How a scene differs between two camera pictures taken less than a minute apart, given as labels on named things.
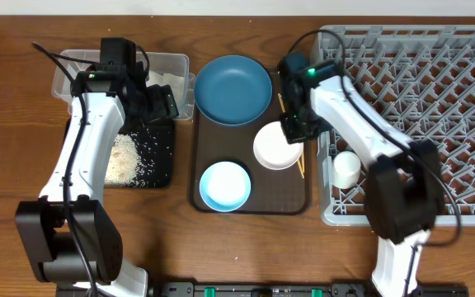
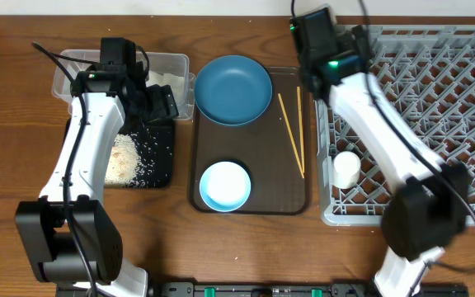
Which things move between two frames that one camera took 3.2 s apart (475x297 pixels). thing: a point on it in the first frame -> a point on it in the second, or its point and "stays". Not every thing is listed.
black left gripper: [160, 104] stays
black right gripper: [293, 134] -> [348, 43]
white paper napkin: [176, 84] stays
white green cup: [346, 170] stays
